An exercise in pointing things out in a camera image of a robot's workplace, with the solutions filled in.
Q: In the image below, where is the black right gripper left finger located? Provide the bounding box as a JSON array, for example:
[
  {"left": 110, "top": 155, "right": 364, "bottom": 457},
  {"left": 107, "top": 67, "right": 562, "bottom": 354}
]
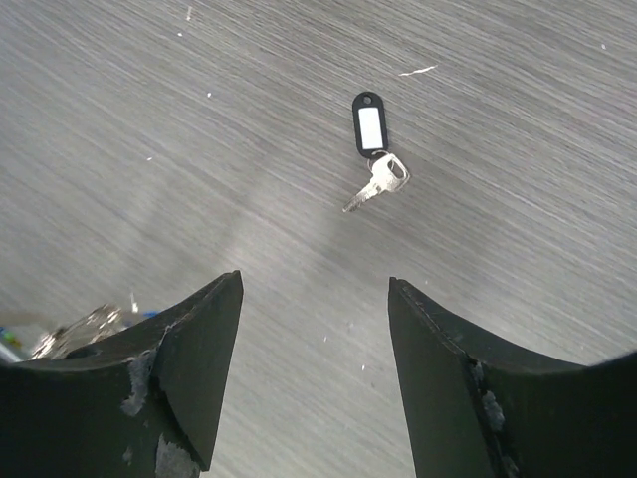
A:
[{"left": 1, "top": 271, "right": 244, "bottom": 478}]

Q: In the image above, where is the bunch of silver keys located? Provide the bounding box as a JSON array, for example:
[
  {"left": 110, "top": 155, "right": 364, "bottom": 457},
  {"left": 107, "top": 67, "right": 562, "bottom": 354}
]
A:
[{"left": 31, "top": 297, "right": 147, "bottom": 359}]

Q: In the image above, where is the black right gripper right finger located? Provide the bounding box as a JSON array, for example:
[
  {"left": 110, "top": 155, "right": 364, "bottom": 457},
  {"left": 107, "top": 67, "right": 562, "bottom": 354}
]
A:
[{"left": 388, "top": 278, "right": 636, "bottom": 478}]

